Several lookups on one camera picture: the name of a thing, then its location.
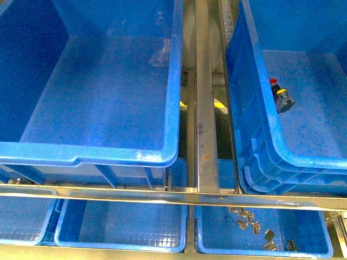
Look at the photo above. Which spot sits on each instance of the red mushroom push button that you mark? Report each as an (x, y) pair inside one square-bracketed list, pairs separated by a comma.
[(282, 99)]

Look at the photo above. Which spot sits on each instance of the blue lower left bin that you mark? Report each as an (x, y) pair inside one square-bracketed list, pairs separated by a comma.
[(24, 220)]

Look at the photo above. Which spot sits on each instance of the blue bin with metal parts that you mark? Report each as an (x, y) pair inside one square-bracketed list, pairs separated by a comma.
[(314, 239)]

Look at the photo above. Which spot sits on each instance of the small metal bracket parts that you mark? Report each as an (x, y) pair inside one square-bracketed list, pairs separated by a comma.
[(260, 230)]

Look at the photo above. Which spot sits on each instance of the blue empty middle bin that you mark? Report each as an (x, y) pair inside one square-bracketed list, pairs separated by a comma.
[(302, 44)]

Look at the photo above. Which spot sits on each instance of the blue bin with buttons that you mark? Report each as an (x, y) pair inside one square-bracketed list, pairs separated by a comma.
[(90, 91)]

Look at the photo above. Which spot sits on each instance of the metal roller rack frame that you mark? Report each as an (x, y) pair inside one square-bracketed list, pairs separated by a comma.
[(203, 186)]

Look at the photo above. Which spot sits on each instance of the blue lower middle bin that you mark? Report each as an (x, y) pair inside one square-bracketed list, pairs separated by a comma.
[(122, 226)]

